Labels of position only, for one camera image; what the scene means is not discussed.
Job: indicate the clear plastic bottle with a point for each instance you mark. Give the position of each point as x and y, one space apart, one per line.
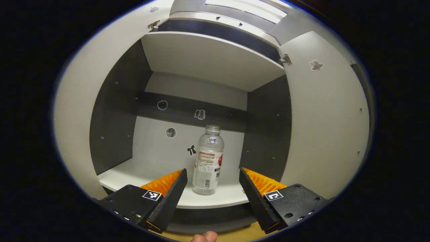
207 168

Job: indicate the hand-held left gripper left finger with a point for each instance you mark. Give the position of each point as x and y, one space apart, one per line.
171 201

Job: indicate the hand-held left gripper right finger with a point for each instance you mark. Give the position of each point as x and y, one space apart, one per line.
258 205

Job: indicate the white cabinet door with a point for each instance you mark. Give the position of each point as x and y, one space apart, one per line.
77 117
329 127

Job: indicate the white grey cabinet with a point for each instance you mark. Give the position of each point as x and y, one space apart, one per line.
208 57

